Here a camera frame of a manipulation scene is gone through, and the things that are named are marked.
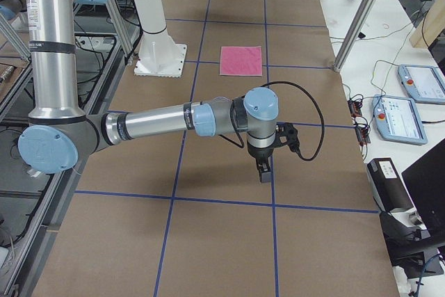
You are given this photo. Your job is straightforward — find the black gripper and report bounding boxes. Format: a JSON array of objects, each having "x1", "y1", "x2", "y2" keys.
[{"x1": 248, "y1": 143, "x2": 274, "y2": 184}]

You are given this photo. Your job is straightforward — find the pink towel white edging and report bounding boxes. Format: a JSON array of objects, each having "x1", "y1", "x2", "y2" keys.
[{"x1": 220, "y1": 46, "x2": 262, "y2": 77}]

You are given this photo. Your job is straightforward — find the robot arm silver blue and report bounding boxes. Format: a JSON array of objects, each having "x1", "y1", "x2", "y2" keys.
[{"x1": 18, "y1": 0, "x2": 279, "y2": 183}]

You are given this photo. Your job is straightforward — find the near teach pendant blue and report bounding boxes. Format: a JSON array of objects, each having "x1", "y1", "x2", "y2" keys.
[{"x1": 372, "y1": 95, "x2": 428, "y2": 145}]

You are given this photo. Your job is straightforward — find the teach pendant blue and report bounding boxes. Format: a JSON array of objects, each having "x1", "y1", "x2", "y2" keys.
[
  {"x1": 398, "y1": 65, "x2": 444, "y2": 104},
  {"x1": 372, "y1": 95, "x2": 428, "y2": 145}
]

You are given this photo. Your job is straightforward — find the far teach pendant blue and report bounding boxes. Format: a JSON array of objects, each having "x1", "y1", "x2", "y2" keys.
[{"x1": 398, "y1": 65, "x2": 444, "y2": 104}]

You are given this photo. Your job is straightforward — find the brown paper table cover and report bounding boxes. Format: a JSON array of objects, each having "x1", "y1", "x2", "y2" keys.
[{"x1": 33, "y1": 0, "x2": 398, "y2": 296}]

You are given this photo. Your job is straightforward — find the black box white label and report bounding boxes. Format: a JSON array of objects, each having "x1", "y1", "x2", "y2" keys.
[{"x1": 367, "y1": 158, "x2": 414, "y2": 213}]

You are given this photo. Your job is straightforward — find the black monitor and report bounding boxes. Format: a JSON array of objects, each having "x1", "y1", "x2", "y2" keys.
[{"x1": 402, "y1": 140, "x2": 445, "y2": 232}]

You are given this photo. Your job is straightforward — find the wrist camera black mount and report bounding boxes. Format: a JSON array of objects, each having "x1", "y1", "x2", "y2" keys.
[{"x1": 273, "y1": 122, "x2": 300, "y2": 154}]

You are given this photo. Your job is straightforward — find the black camera cable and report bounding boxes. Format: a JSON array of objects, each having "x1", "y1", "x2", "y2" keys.
[{"x1": 227, "y1": 81, "x2": 326, "y2": 162}]

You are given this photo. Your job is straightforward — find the small circuit board wires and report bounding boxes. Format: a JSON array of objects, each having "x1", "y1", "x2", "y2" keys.
[{"x1": 347, "y1": 97, "x2": 371, "y2": 147}]

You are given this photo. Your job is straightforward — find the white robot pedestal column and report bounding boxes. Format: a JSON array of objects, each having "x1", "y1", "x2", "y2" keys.
[{"x1": 134, "y1": 0, "x2": 187, "y2": 77}]

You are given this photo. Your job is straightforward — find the aluminium frame post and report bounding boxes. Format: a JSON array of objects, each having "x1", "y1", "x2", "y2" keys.
[{"x1": 332, "y1": 0, "x2": 376, "y2": 72}]

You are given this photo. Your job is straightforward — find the aluminium frame rail structure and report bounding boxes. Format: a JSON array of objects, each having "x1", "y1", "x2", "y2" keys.
[{"x1": 0, "y1": 0, "x2": 143, "y2": 297}]

